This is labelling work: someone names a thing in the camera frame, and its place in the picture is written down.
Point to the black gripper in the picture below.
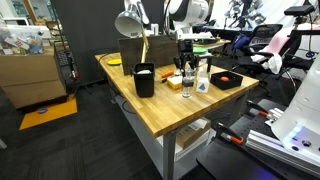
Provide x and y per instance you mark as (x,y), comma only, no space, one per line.
(185,49)

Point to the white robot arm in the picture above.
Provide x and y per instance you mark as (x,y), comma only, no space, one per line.
(185,14)

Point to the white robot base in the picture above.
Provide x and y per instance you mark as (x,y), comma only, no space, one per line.
(298,129)

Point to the small black stool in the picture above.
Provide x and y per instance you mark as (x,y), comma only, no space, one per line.
(206,60)

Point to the green plate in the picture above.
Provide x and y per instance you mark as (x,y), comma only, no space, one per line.
(199,50)

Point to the white carton with blue triangle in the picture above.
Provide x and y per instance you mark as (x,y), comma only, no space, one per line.
(203,83)

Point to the red ball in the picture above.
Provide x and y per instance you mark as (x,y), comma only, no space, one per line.
(225,79)

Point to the black square tray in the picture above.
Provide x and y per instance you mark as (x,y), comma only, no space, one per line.
(235,80)

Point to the black trash bin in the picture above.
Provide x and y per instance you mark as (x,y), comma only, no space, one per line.
(144,79)

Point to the cardboard box under table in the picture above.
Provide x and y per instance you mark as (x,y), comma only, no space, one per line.
(189,134)

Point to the grey desk lamp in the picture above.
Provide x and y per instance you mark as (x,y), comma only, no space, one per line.
(131,23)

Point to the yellow disc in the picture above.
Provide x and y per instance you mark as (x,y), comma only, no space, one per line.
(114,62)

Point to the black office chair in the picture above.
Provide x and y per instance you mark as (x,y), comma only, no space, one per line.
(262,50)

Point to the orange black clamp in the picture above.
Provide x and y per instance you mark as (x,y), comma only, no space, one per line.
(230,134)

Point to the orange floor mat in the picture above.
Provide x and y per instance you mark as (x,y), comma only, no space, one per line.
(49,113)

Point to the clear plastic storage bin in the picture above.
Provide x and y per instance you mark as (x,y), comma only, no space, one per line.
(20,41)

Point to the orange handled tool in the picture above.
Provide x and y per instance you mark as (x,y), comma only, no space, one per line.
(165,75)

